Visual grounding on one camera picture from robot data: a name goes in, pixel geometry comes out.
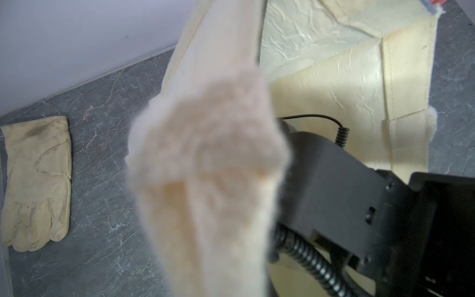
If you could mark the cream starry night tote bag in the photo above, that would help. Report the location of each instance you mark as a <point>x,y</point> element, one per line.
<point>207,159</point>

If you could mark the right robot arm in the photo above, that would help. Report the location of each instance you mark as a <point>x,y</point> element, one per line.
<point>413,239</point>

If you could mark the beige work glove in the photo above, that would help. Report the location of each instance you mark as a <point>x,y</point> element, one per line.
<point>38,195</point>

